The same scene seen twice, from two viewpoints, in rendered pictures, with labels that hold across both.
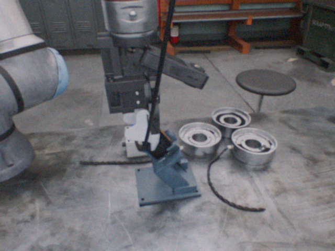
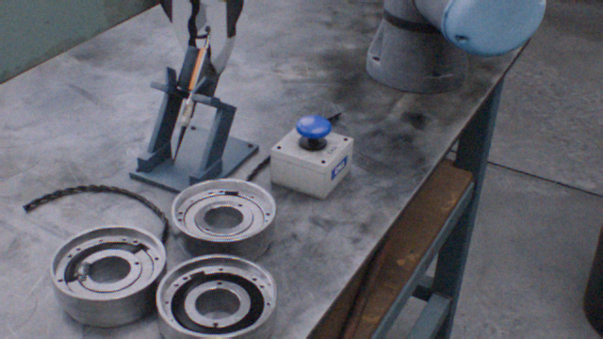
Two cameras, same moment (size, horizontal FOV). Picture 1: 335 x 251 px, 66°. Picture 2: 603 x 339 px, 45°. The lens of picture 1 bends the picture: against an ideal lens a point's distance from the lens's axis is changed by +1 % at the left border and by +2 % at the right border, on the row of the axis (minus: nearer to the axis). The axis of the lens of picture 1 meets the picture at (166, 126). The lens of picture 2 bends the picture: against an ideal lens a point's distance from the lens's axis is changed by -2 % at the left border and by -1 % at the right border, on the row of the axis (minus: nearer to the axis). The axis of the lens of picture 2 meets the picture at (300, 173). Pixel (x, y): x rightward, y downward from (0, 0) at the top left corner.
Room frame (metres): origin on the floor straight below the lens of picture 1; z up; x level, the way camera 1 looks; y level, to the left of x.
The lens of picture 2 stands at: (0.94, -0.52, 1.29)
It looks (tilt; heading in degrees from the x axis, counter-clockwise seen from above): 34 degrees down; 127
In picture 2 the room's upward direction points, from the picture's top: 2 degrees clockwise
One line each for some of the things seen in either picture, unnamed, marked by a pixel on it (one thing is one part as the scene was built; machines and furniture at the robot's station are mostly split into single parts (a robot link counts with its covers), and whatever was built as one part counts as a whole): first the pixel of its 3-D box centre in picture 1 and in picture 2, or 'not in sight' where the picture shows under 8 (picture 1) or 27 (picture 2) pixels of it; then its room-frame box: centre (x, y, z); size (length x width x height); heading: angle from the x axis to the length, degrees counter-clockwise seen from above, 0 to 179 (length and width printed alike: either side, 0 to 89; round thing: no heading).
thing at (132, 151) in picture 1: (137, 139); (314, 156); (0.52, 0.07, 0.82); 0.08 x 0.07 x 0.05; 99
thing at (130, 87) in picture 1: (132, 70); not in sight; (0.38, 0.06, 1.06); 0.09 x 0.08 x 0.12; 101
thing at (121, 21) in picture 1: (131, 15); not in sight; (0.38, 0.05, 1.14); 0.08 x 0.08 x 0.05
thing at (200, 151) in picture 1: (199, 140); (224, 223); (0.52, -0.08, 0.82); 0.10 x 0.10 x 0.04
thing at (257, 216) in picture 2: (199, 140); (224, 224); (0.52, -0.08, 0.82); 0.08 x 0.08 x 0.02
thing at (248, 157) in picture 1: (252, 146); (110, 276); (0.49, -0.21, 0.82); 0.10 x 0.10 x 0.04
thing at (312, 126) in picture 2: not in sight; (313, 139); (0.52, 0.07, 0.85); 0.04 x 0.04 x 0.05
